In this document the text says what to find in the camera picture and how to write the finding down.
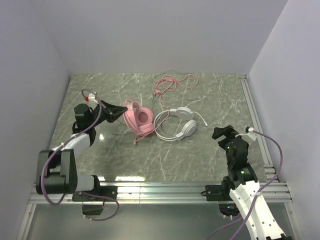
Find aluminium rail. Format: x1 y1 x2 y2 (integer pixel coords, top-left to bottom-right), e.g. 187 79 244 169
239 74 276 181
28 181 293 204

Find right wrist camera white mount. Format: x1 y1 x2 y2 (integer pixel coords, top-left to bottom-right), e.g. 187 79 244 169
235 127 258 142

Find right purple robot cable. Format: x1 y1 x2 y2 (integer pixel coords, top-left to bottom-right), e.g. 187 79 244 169
206 127 284 240

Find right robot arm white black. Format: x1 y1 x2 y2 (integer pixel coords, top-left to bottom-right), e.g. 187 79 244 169
212 125 292 240

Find pink headphones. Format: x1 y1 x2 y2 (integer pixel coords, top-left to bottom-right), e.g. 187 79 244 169
123 98 155 145

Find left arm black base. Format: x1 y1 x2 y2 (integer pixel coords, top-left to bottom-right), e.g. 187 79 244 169
71 185 119 217

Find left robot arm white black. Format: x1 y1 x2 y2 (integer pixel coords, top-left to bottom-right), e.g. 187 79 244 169
35 101 128 195

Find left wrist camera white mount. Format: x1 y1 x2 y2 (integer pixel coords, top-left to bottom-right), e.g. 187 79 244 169
84 93 99 104

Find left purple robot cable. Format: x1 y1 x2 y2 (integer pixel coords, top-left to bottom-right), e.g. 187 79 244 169
40 88 120 221

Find aluminium right side rail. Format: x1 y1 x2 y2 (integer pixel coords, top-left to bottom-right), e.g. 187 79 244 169
239 74 276 181

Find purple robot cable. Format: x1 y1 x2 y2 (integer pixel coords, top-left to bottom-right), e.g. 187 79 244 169
40 88 120 221
206 127 284 240

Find white headphones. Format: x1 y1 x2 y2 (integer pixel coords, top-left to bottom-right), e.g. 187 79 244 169
153 106 209 142

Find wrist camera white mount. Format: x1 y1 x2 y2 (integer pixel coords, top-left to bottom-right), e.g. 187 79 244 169
84 93 99 104
235 127 258 142

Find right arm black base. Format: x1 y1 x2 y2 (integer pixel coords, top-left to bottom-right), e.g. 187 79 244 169
200 176 240 219

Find aluminium front rail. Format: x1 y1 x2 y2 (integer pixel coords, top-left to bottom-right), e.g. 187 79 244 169
28 181 293 204

